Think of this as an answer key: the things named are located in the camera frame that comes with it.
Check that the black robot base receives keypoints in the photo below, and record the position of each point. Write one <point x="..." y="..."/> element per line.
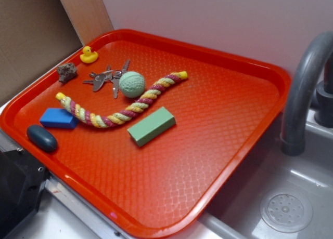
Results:
<point x="22" y="183"/>

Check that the green textured ball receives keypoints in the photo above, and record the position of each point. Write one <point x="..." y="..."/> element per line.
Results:
<point x="132" y="84"/>

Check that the green rectangular block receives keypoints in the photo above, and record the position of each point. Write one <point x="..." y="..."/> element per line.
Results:
<point x="152" y="126"/>

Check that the red plastic tray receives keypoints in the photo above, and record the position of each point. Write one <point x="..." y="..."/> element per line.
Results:
<point x="221" y="110"/>

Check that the yellow rubber duck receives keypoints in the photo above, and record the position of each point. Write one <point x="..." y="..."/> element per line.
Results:
<point x="88" y="55"/>

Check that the blue rectangular block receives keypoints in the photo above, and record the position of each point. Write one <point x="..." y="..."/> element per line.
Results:
<point x="58" y="118"/>

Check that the brown rock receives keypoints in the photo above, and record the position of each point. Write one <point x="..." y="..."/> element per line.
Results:
<point x="67" y="72"/>

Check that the dark blue oval soap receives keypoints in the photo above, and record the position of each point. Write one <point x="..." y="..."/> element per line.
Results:
<point x="42" y="138"/>

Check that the grey curved faucet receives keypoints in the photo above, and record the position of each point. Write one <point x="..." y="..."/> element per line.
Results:
<point x="309" y="73"/>

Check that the light wooden board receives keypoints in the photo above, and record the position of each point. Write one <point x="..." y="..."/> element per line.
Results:
<point x="88" y="17"/>

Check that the grey toy sink basin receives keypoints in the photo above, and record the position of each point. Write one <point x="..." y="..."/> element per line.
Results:
<point x="273" y="195"/>

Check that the brown cardboard panel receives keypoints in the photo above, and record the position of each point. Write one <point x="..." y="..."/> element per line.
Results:
<point x="35" y="36"/>

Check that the dark faucet handle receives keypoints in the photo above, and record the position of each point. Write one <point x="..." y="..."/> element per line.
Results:
<point x="323" y="116"/>

